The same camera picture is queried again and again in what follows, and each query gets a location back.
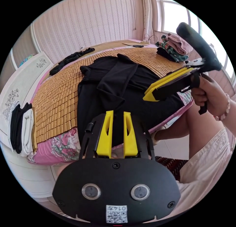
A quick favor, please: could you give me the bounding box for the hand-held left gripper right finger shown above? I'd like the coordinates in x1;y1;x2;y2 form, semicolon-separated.
123;112;138;159

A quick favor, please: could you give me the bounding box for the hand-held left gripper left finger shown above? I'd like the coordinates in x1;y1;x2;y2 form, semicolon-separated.
95;110;114;159

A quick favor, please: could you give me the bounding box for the black long sleeve shirt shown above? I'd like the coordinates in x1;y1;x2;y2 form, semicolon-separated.
77;53;185;148

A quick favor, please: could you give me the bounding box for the person's right forearm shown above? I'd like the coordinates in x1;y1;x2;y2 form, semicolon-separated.
214;93;236;137

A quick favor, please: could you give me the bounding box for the person's right hand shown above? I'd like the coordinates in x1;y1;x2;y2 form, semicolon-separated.
191;73;231;119

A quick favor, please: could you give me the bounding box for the pile of colourful clothes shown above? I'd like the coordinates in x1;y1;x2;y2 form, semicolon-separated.
155;33;193;63

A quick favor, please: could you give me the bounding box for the patterned floor mat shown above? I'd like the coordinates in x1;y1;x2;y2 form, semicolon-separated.
155;156;189;181

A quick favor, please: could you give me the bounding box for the window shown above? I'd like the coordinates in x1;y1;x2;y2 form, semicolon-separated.
157;0;236;87

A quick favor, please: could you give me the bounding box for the bed with woven mat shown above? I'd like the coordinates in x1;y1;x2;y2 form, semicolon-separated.
0;39;194;200

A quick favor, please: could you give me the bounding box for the person's body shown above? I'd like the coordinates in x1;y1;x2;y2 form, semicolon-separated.
151;99;236;219

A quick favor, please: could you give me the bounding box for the pink curtain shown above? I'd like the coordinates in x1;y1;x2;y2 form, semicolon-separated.
141;0;157;41

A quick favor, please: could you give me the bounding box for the pile of black and white clothes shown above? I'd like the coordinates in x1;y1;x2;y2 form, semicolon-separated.
8;100;38;158

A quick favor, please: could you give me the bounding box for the black garment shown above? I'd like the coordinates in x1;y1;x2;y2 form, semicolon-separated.
49;47;95;76

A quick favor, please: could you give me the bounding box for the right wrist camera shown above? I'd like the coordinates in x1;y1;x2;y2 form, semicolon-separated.
176;22;223;72

